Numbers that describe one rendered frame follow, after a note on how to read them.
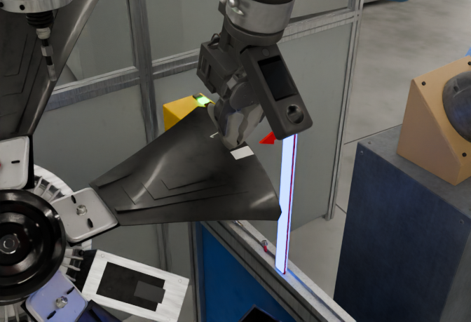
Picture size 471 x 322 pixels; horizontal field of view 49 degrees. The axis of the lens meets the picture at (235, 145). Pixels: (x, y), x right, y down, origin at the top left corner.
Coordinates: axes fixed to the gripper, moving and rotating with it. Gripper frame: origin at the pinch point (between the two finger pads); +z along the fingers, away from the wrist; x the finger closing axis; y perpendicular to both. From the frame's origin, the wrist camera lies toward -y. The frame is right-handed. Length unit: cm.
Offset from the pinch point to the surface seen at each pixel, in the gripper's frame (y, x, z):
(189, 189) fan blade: -2.8, 9.1, 1.8
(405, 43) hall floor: 148, -308, 170
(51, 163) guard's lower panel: 57, 10, 61
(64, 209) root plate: 2.9, 24.1, 3.9
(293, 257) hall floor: 25, -77, 134
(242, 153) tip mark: -0.2, -1.6, 2.4
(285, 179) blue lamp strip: -1.9, -11.9, 12.5
